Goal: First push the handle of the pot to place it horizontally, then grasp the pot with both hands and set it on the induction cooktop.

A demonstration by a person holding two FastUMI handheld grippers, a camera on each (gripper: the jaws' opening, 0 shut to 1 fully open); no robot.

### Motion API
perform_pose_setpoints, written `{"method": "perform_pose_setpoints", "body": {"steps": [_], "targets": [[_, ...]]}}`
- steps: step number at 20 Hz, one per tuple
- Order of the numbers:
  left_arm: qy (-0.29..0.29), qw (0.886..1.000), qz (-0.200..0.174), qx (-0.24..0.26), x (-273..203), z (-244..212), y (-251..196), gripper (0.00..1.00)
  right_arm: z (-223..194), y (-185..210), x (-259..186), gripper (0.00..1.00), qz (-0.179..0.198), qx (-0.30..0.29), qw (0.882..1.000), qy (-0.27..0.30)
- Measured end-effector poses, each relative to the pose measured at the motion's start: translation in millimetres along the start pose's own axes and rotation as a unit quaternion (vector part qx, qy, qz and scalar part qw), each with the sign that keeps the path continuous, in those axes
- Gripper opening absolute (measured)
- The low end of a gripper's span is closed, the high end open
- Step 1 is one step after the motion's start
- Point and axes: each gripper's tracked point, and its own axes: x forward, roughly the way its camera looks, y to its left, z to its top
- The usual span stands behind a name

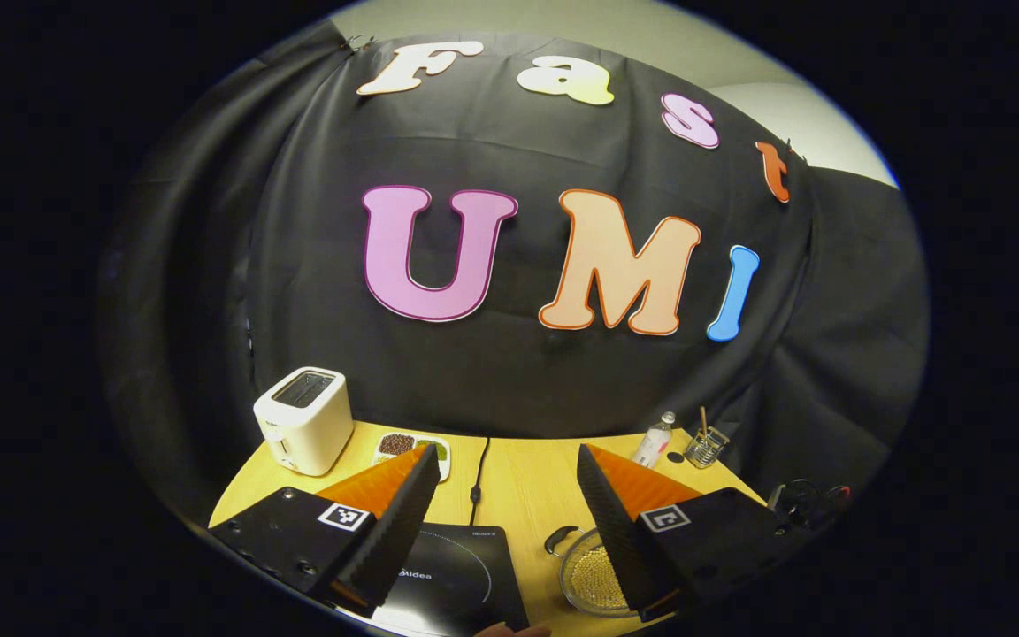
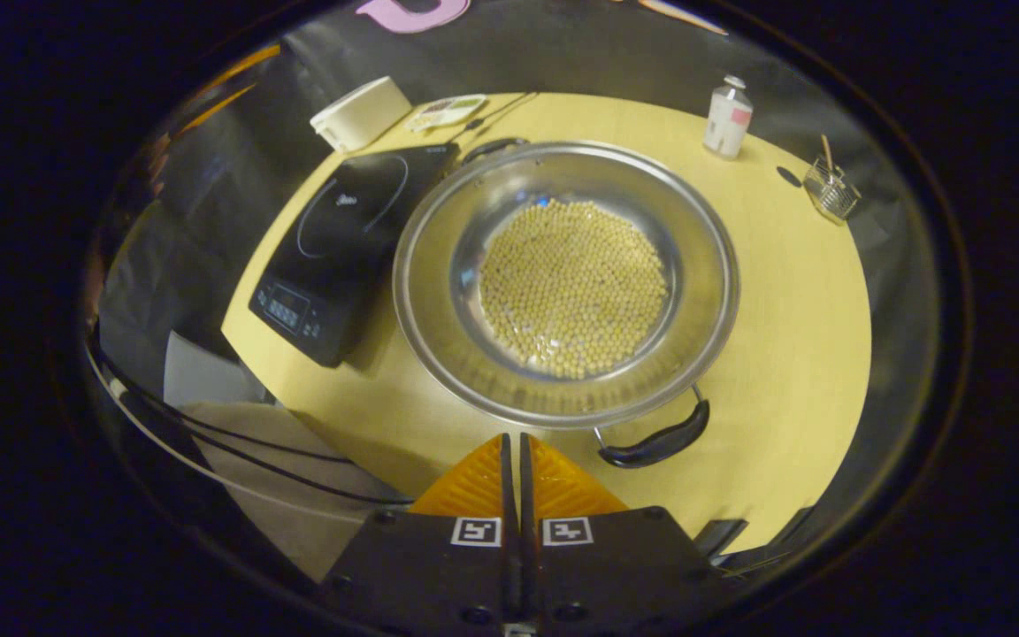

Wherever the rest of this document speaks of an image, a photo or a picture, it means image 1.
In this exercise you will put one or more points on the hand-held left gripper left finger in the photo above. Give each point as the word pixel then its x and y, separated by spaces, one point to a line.
pixel 399 531

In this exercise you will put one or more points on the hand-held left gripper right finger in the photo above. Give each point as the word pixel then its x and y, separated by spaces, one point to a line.
pixel 616 531

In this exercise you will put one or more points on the stainless steel pot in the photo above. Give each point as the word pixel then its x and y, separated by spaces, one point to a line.
pixel 573 541

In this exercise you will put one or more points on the black induction cooktop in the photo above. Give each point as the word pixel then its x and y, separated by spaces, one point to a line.
pixel 465 575

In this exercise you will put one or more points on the pile of yellow soybeans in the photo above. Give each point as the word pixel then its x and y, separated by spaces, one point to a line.
pixel 593 579

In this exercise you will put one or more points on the white divided plate of beans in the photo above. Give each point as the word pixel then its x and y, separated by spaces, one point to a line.
pixel 396 444

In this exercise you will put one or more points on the clear bottle with pink label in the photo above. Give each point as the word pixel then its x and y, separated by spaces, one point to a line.
pixel 653 442

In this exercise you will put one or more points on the wooden stick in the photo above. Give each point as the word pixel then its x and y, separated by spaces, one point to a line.
pixel 702 420

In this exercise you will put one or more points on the white toaster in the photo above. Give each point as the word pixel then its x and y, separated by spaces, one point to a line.
pixel 306 425

